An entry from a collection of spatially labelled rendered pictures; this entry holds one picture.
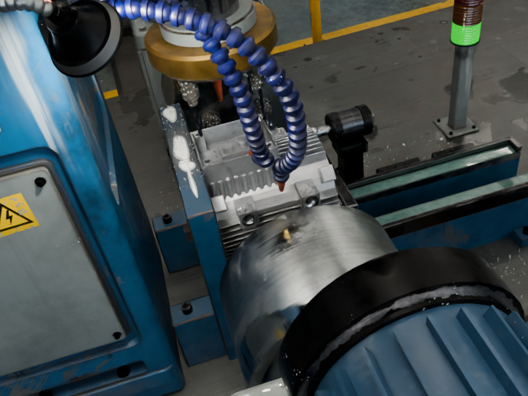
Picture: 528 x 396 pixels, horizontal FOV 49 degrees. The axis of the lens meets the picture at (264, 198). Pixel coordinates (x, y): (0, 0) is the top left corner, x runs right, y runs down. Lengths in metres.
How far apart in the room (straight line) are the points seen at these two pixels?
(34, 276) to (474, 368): 0.57
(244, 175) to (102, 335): 0.31
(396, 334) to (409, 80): 1.36
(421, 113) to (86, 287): 1.02
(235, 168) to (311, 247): 0.24
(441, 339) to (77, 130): 0.45
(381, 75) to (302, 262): 1.10
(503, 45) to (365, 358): 1.57
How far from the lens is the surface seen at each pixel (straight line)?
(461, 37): 1.36
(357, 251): 0.69
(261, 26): 0.79
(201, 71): 0.75
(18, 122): 0.66
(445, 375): 0.37
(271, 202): 0.91
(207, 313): 0.96
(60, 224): 0.74
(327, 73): 1.74
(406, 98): 1.61
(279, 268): 0.69
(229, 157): 0.91
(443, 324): 0.39
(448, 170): 1.19
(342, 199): 0.95
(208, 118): 1.10
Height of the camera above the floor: 1.66
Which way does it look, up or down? 41 degrees down
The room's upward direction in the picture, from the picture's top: 10 degrees counter-clockwise
